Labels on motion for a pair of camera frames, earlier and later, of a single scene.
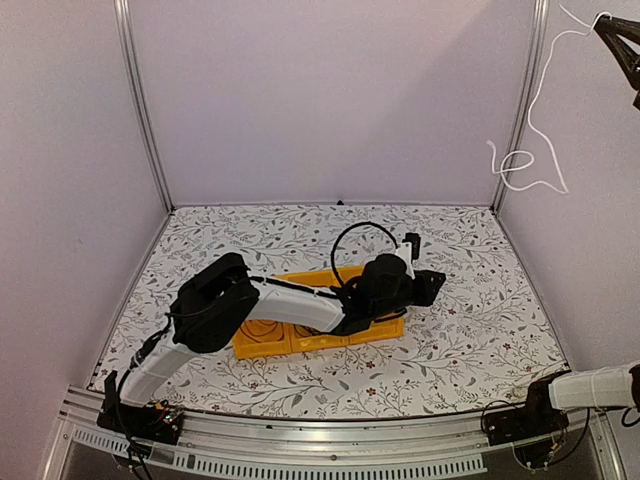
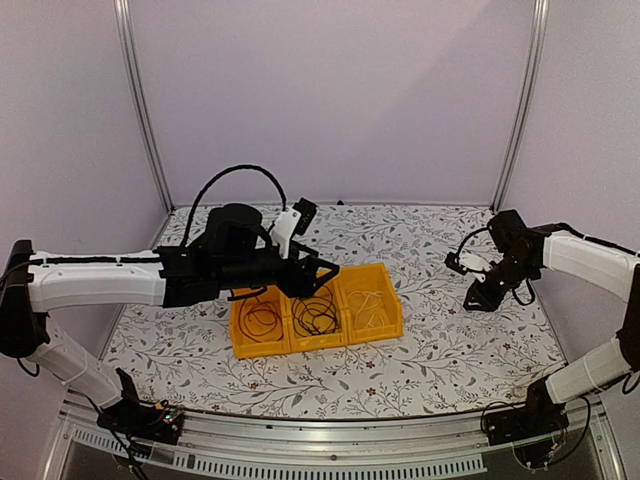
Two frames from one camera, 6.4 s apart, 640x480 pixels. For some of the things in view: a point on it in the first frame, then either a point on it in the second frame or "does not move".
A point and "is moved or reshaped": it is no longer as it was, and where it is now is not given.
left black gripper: (426, 294) to (306, 286)
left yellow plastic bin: (261, 338) does not move
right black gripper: (629, 57) to (486, 304)
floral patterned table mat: (483, 342) does not move
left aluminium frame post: (128, 50) does not move
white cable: (589, 28) is moved or reshaped
